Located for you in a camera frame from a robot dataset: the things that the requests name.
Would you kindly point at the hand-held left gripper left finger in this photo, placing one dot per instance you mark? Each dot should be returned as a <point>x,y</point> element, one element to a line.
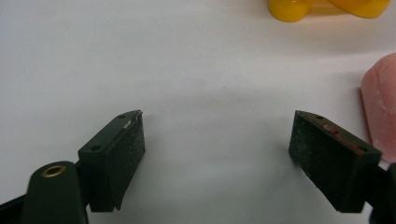
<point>112,161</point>

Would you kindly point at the yellow plastic toy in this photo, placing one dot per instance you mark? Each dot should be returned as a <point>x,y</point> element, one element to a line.
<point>291,9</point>

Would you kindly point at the pink soft object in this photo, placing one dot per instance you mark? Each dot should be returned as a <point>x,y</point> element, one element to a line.
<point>381,105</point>

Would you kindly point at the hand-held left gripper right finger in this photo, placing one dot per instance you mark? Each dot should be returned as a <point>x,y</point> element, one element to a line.
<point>330,165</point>

